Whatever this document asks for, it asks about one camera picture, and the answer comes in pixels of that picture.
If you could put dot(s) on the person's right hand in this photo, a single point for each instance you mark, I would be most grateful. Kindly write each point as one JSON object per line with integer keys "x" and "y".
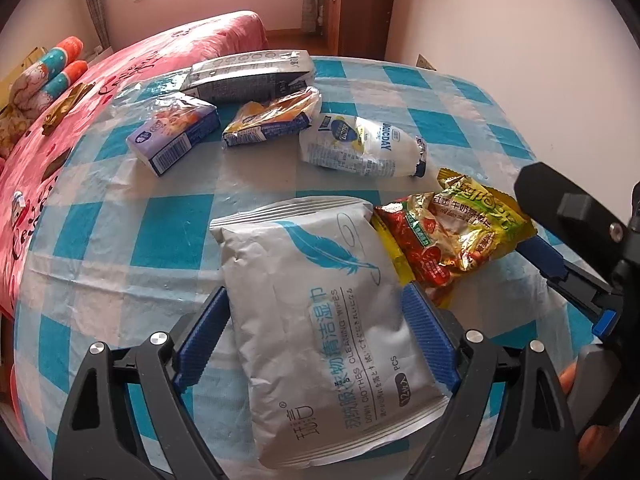
{"x": 597, "y": 442}

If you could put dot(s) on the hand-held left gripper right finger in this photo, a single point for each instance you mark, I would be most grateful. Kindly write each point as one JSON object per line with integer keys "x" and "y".
{"x": 430, "y": 335}

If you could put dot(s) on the brown cloth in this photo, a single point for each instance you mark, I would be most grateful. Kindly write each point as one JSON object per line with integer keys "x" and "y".
{"x": 65, "y": 107}

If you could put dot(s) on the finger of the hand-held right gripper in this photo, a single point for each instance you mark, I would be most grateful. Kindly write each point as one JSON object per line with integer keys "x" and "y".
{"x": 545, "y": 262}
{"x": 550, "y": 195}

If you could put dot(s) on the blue checked tablecloth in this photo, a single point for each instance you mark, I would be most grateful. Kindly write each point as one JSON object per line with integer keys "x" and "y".
{"x": 165, "y": 225}

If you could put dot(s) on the orange yellow snack wrapper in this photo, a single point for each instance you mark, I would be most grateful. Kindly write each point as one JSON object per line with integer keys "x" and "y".
{"x": 270, "y": 117}

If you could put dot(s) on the brown cardboard corner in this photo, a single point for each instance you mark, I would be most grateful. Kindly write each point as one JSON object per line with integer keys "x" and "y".
{"x": 427, "y": 61}

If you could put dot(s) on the floral pillow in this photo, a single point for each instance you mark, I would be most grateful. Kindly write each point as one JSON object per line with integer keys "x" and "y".
{"x": 15, "y": 130}

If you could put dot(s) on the small silver wrapper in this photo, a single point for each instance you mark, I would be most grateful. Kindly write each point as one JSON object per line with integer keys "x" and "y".
{"x": 17, "y": 206}

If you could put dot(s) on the grey wet wipes pack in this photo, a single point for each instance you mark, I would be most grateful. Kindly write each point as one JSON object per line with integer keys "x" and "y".
{"x": 320, "y": 310}

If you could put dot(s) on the black phone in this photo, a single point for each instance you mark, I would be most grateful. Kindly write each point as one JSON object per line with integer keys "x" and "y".
{"x": 55, "y": 169}

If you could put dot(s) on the wooden wardrobe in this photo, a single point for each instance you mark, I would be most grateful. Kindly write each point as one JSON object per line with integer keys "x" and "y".
{"x": 360, "y": 7}

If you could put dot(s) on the white milk pouch blue print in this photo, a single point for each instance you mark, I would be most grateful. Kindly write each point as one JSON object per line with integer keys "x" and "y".
{"x": 360, "y": 147}

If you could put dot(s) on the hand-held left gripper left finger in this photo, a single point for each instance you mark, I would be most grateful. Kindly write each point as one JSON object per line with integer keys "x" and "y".
{"x": 200, "y": 340}

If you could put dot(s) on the bed with pink sheet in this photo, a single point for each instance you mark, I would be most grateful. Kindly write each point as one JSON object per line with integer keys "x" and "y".
{"x": 150, "y": 55}

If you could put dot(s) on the red snack packet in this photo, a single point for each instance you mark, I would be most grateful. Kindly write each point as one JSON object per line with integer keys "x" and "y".
{"x": 430, "y": 245}

